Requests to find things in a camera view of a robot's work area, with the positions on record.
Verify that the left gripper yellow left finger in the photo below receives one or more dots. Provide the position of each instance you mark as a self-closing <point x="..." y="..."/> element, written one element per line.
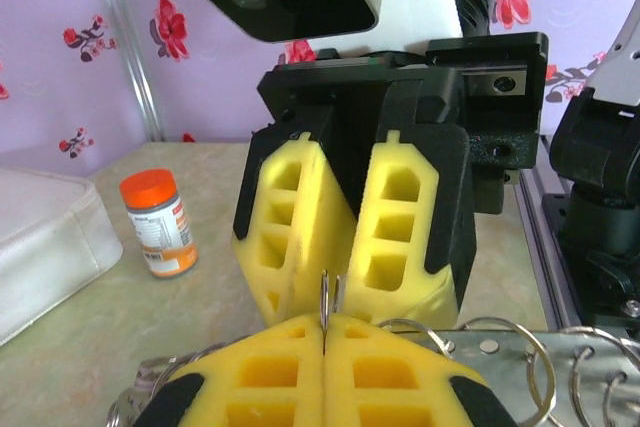
<point x="265" y="382"/>

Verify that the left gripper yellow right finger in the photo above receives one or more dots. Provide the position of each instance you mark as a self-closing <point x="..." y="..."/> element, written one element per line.
<point x="390" y="382"/>

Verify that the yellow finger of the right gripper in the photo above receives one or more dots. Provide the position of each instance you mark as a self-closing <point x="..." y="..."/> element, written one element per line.
<point x="415" y="227"/>
<point x="295" y="227"/>

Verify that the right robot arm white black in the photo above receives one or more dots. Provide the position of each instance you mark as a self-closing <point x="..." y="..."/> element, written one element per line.
<point x="595" y="147"/>

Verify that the orange capped pill bottle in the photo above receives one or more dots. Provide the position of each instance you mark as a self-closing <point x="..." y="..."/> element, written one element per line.
<point x="160" y="227"/>

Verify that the white square lidded box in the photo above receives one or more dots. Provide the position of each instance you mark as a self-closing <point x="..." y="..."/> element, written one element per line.
<point x="45" y="247"/>

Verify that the aluminium frame rail long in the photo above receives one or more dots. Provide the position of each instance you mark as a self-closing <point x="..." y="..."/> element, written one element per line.
<point x="537" y="227"/>

